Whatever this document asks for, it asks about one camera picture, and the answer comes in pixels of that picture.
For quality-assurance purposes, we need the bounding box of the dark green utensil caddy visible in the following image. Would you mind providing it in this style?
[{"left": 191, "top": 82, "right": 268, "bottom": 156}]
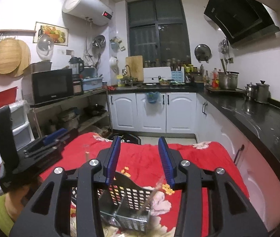
[{"left": 70, "top": 171, "right": 161, "bottom": 234}]

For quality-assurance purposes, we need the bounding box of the dark kitchen window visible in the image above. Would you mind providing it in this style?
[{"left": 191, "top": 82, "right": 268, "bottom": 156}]
[{"left": 127, "top": 0, "right": 191, "bottom": 67}]

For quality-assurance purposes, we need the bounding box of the person left hand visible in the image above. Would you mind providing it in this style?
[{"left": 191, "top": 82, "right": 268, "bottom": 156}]
[{"left": 5, "top": 182, "right": 41, "bottom": 221}]

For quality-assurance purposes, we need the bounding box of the black microwave oven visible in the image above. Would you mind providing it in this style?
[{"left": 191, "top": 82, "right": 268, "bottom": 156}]
[{"left": 22, "top": 69, "right": 74, "bottom": 106}]

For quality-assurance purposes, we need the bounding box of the red plastic basin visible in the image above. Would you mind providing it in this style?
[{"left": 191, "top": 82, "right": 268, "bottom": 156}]
[{"left": 0, "top": 87, "right": 18, "bottom": 108}]

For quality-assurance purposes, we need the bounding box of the red floral tablecloth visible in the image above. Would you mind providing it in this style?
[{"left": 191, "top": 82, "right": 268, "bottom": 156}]
[{"left": 38, "top": 132, "right": 250, "bottom": 237}]

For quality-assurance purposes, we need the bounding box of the round bamboo tray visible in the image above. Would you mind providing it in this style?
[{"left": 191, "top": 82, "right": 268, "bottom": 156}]
[{"left": 0, "top": 38, "right": 22, "bottom": 74}]

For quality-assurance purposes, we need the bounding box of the fruit picture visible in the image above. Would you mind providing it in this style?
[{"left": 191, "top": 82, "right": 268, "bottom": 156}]
[{"left": 33, "top": 22, "right": 69, "bottom": 47}]

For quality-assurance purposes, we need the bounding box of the steel kettle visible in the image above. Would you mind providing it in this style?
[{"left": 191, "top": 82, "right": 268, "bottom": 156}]
[{"left": 243, "top": 82, "right": 256, "bottom": 101}]

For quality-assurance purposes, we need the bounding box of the wooden cutting board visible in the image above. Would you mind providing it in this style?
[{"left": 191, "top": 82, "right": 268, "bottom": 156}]
[{"left": 126, "top": 56, "right": 144, "bottom": 82}]

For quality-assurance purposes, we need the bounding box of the large steel stockpot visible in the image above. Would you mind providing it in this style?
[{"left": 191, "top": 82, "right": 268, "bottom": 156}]
[{"left": 218, "top": 71, "right": 239, "bottom": 90}]

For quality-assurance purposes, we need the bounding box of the blue knife block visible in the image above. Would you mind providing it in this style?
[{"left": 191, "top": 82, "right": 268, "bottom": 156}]
[{"left": 171, "top": 71, "right": 184, "bottom": 83}]

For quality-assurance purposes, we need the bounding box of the white water heater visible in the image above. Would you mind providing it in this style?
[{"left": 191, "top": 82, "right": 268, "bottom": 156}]
[{"left": 62, "top": 0, "right": 113, "bottom": 26}]

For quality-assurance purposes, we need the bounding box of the hanging glass pot lid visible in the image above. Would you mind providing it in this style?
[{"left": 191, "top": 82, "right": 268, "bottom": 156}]
[{"left": 194, "top": 44, "right": 212, "bottom": 63}]

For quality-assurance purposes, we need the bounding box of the black range hood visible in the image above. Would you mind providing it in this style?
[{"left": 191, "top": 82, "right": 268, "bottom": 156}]
[{"left": 204, "top": 0, "right": 280, "bottom": 48}]

